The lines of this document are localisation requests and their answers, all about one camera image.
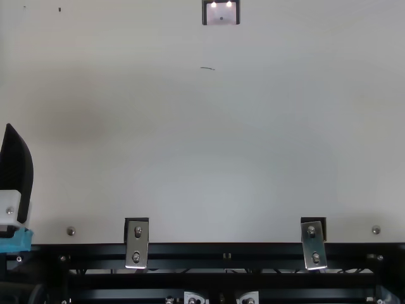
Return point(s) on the small square scanner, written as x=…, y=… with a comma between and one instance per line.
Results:
x=221, y=14

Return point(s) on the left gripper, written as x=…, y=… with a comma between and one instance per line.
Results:
x=19, y=242

